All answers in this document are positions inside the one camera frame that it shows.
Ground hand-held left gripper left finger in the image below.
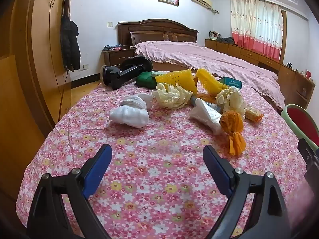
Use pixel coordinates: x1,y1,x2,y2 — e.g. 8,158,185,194
26,144,112,239

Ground pink floral cloth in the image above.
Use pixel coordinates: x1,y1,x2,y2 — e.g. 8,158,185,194
15,78,319,239

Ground green plush toy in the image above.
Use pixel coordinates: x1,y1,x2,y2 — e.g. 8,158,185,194
135,71,165,89

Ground pink checked quilt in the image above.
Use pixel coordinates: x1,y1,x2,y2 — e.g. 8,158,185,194
135,40,286,110

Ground white and red curtain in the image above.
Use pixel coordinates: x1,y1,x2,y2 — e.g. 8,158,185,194
230,0,283,61

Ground black hanging jacket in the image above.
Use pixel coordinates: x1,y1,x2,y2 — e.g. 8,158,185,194
60,15,81,71

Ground brown wooden bed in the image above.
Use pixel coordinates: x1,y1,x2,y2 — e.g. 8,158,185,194
117,19,286,110

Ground wooden wardrobe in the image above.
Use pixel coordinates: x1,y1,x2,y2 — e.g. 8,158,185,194
0,0,75,205

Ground white sock bundle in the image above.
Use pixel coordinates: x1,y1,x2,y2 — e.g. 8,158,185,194
109,104,150,128

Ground black clothes pile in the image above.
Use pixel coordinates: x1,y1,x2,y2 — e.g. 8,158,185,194
217,36,235,45

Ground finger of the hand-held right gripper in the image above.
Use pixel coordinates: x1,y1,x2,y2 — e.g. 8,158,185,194
298,138,319,180

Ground yellow snack wrapper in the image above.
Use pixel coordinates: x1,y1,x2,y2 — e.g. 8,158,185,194
244,107,264,123

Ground white plastic bag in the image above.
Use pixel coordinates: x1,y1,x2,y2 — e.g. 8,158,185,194
189,98,223,135

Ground black suction mount device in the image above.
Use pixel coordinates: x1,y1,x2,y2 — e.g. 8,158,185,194
100,56,153,90

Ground long wooden cabinet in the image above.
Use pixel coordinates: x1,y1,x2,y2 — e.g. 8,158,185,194
204,38,316,110

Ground white foam fruit net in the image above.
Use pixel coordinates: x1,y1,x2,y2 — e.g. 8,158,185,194
119,93,153,110

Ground green rimmed red bowl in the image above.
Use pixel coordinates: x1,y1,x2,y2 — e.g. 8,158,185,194
281,104,319,152

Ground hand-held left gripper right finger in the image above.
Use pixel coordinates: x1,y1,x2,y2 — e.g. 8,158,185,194
202,145,292,239

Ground brown wooden nightstand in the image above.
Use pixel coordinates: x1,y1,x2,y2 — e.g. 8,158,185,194
102,47,136,68

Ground blue grey tube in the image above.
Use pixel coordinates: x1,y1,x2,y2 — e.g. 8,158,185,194
191,97,222,113

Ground cream paper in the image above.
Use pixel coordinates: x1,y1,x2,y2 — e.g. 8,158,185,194
152,82,194,110
216,87,246,115

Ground teal cardboard box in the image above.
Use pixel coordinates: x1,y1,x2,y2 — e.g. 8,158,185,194
218,77,243,89

